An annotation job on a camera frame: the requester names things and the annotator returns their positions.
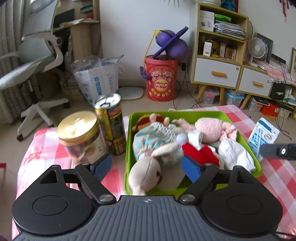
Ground white plastic shopping bag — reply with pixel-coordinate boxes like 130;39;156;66
71;55;125;105

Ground black yellow tin can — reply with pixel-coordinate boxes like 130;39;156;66
93;93;126;155

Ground grey white office chair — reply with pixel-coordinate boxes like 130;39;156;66
1;1;70;142

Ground orange faced plush doll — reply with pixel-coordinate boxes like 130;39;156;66
132;113;170;133

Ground glass jar gold lid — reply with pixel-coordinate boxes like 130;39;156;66
57;111;107;166

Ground pink plush toy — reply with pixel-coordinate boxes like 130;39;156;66
172;118;238;144

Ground framed picture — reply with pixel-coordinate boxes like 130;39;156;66
290;48;296;78

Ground red snack bucket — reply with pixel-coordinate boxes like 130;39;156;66
140;55;179;102

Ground low white drawer cabinet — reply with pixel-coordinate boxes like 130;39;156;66
236;64;273;110

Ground white cloth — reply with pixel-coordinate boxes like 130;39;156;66
187;131;256;172

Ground purple balance ball toy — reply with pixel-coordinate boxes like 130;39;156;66
152;27;189;60

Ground red santa hat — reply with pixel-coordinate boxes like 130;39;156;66
182;143;220;167

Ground blue white milk carton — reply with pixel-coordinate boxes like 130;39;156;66
247;118;280;162

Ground cream bunny doll blue dress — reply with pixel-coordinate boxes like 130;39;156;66
128;122;188;195

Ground wooden cabinet white drawers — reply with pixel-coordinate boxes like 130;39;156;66
187;1;248;104

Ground green plastic cookie box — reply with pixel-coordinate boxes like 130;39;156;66
125;110;262;197

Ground small white desk fan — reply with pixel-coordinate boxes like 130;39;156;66
246;37;268;66

